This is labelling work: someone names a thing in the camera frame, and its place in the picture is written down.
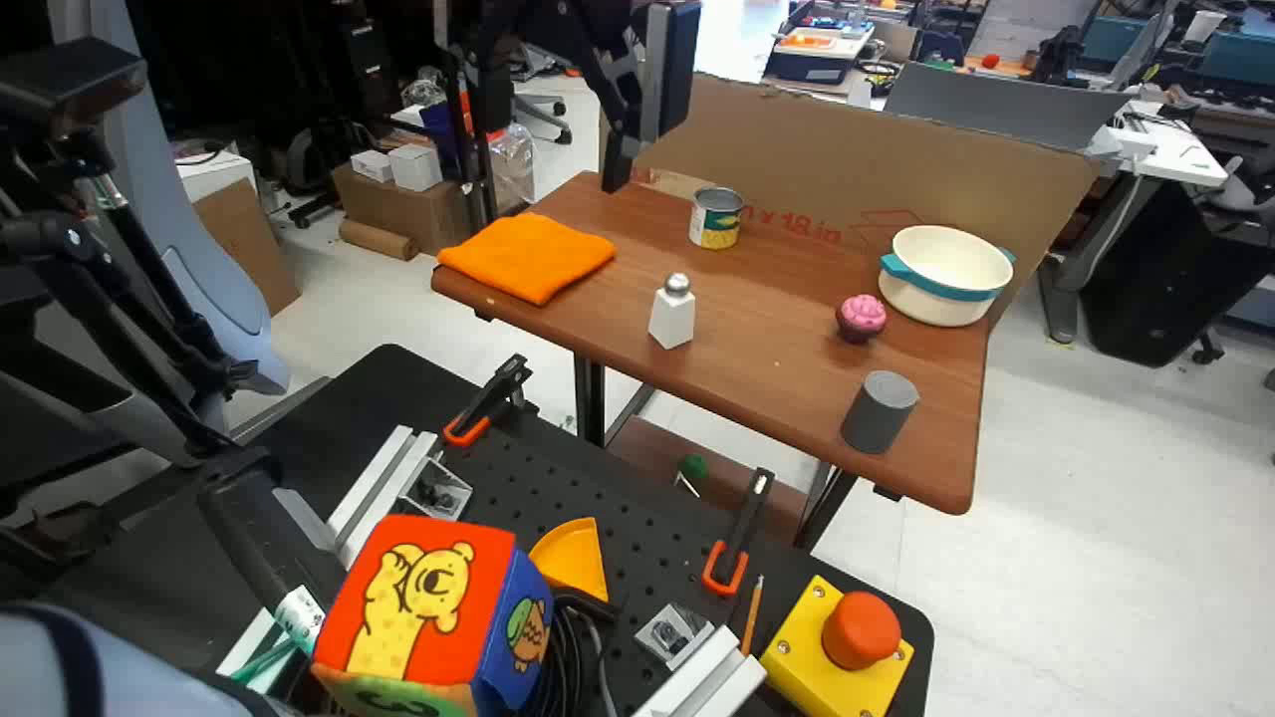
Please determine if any black bag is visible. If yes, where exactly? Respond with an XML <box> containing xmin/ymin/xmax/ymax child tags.
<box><xmin>1076</xmin><ymin>173</ymin><xmax>1275</xmax><ymax>369</ymax></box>

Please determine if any white office desk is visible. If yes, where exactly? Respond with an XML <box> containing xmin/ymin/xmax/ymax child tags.
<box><xmin>1086</xmin><ymin>98</ymin><xmax>1236</xmax><ymax>192</ymax></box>

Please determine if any black orange spring clamp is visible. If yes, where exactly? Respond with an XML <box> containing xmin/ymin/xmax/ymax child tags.
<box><xmin>696</xmin><ymin>463</ymin><xmax>780</xmax><ymax>604</ymax></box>
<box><xmin>440</xmin><ymin>350</ymin><xmax>538</xmax><ymax>452</ymax></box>

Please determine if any grey blue fabric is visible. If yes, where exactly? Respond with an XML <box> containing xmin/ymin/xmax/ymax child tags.
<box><xmin>0</xmin><ymin>602</ymin><xmax>236</xmax><ymax>717</ymax></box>

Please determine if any black table leg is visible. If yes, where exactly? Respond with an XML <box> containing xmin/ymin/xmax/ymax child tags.
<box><xmin>569</xmin><ymin>350</ymin><xmax>615</xmax><ymax>451</ymax></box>
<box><xmin>793</xmin><ymin>456</ymin><xmax>865</xmax><ymax>552</ymax></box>

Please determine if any black cable bundle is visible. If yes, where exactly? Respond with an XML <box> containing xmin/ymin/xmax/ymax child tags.
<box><xmin>538</xmin><ymin>592</ymin><xmax>626</xmax><ymax>717</ymax></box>

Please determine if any grey flat panel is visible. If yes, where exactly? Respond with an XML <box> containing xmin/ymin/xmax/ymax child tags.
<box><xmin>885</xmin><ymin>59</ymin><xmax>1127</xmax><ymax>152</ymax></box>

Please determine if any small green capped item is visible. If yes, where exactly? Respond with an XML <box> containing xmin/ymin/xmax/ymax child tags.
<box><xmin>668</xmin><ymin>451</ymin><xmax>718</xmax><ymax>504</ymax></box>

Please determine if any aluminium profile rail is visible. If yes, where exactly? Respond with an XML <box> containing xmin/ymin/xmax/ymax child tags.
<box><xmin>322</xmin><ymin>422</ymin><xmax>441</xmax><ymax>570</ymax></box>
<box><xmin>631</xmin><ymin>621</ymin><xmax>772</xmax><ymax>717</ymax></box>

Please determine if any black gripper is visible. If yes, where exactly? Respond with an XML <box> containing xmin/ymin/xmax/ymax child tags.
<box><xmin>593</xmin><ymin>54</ymin><xmax>651</xmax><ymax>199</ymax></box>

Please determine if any pink small ball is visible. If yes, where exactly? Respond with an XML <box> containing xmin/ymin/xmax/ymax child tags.
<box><xmin>833</xmin><ymin>289</ymin><xmax>892</xmax><ymax>346</ymax></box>

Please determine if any white green bracket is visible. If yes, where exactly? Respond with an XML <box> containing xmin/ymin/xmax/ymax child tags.
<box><xmin>216</xmin><ymin>580</ymin><xmax>331</xmax><ymax>697</ymax></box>

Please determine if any wooden pencil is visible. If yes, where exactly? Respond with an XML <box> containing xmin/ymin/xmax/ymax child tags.
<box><xmin>739</xmin><ymin>570</ymin><xmax>772</xmax><ymax>658</ymax></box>

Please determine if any open brown cardboard box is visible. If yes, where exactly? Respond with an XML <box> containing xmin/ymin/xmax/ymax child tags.
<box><xmin>328</xmin><ymin>157</ymin><xmax>477</xmax><ymax>260</ymax></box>

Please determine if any colourful soft bear cube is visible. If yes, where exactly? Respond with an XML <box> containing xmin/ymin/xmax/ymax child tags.
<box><xmin>309</xmin><ymin>508</ymin><xmax>560</xmax><ymax>717</ymax></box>

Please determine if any white salt shaker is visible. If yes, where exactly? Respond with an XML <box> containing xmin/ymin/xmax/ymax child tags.
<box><xmin>647</xmin><ymin>269</ymin><xmax>700</xmax><ymax>355</ymax></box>

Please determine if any small white box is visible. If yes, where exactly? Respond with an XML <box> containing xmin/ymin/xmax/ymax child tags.
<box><xmin>384</xmin><ymin>138</ymin><xmax>447</xmax><ymax>199</ymax></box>
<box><xmin>346</xmin><ymin>143</ymin><xmax>400</xmax><ymax>188</ymax></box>

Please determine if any black office chair base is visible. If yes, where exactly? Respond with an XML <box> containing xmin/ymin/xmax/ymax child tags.
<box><xmin>505</xmin><ymin>50</ymin><xmax>579</xmax><ymax>152</ymax></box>

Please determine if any yellow emergency stop box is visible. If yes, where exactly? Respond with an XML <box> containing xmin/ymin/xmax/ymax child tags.
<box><xmin>756</xmin><ymin>572</ymin><xmax>922</xmax><ymax>717</ymax></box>

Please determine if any grey cylinder block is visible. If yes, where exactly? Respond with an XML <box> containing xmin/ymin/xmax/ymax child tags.
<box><xmin>836</xmin><ymin>367</ymin><xmax>923</xmax><ymax>456</ymax></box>

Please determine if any folded orange cloth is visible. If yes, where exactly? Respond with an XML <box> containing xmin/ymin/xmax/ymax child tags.
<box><xmin>433</xmin><ymin>205</ymin><xmax>622</xmax><ymax>309</ymax></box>

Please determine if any tin can yellow green label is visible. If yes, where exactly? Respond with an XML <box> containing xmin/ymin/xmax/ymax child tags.
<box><xmin>686</xmin><ymin>183</ymin><xmax>744</xmax><ymax>256</ymax></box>

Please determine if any brown cardboard backdrop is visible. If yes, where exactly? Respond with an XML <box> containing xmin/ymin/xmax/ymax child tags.
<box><xmin>633</xmin><ymin>72</ymin><xmax>1108</xmax><ymax>297</ymax></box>

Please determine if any brown cardboard tube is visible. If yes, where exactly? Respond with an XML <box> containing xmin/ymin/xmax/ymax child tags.
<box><xmin>336</xmin><ymin>209</ymin><xmax>417</xmax><ymax>268</ymax></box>

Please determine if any light blue fabric cover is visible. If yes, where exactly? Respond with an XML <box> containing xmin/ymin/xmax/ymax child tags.
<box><xmin>43</xmin><ymin>0</ymin><xmax>294</xmax><ymax>398</ymax></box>

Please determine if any white pot teal handle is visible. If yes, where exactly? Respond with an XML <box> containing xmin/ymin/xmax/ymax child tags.
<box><xmin>878</xmin><ymin>224</ymin><xmax>1022</xmax><ymax>331</ymax></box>

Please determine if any tall brown cardboard box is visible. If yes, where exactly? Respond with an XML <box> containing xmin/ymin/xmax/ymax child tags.
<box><xmin>170</xmin><ymin>146</ymin><xmax>305</xmax><ymax>318</ymax></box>

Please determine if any black camera tripod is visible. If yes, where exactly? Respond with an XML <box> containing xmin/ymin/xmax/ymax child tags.
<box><xmin>0</xmin><ymin>34</ymin><xmax>290</xmax><ymax>570</ymax></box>

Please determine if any orange wedge piece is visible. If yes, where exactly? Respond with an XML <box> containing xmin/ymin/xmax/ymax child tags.
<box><xmin>528</xmin><ymin>515</ymin><xmax>618</xmax><ymax>609</ymax></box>

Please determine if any printed marker tag card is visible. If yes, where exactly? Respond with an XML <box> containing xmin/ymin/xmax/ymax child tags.
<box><xmin>395</xmin><ymin>452</ymin><xmax>477</xmax><ymax>525</ymax></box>
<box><xmin>631</xmin><ymin>602</ymin><xmax>708</xmax><ymax>674</ymax></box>

